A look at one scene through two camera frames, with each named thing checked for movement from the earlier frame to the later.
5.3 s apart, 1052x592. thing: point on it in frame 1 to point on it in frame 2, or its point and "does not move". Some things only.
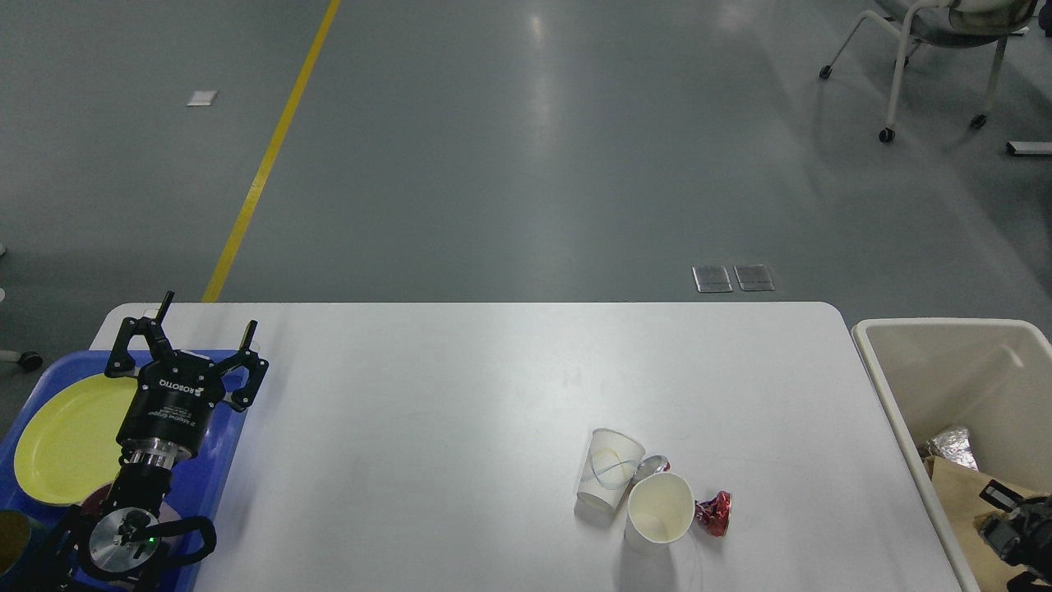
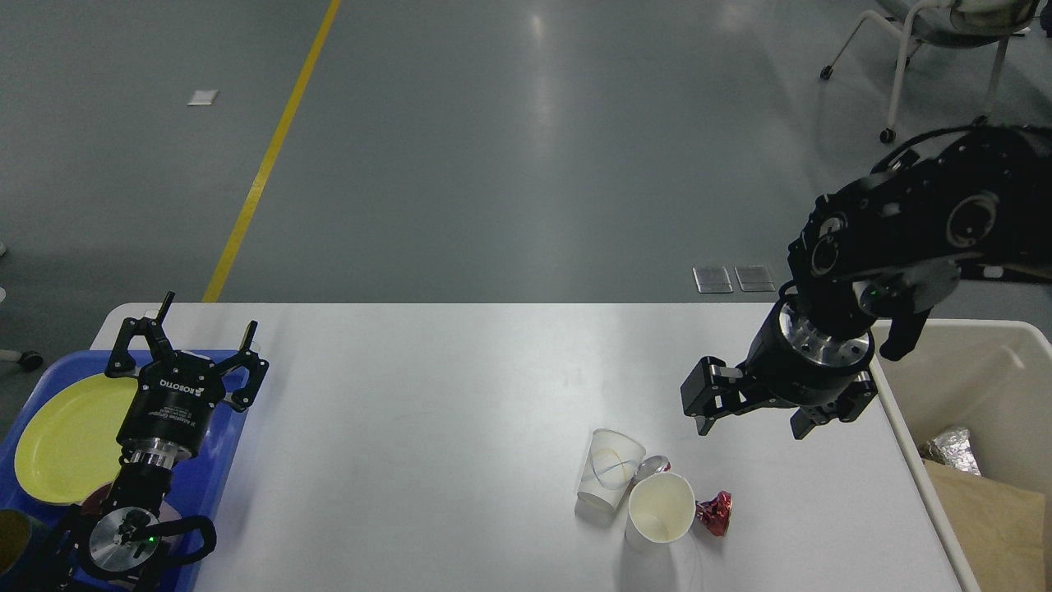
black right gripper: (1026, 539) to (791, 363)
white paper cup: (660, 509) does not move
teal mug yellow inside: (23, 544) does not move
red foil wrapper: (713, 514) does not move
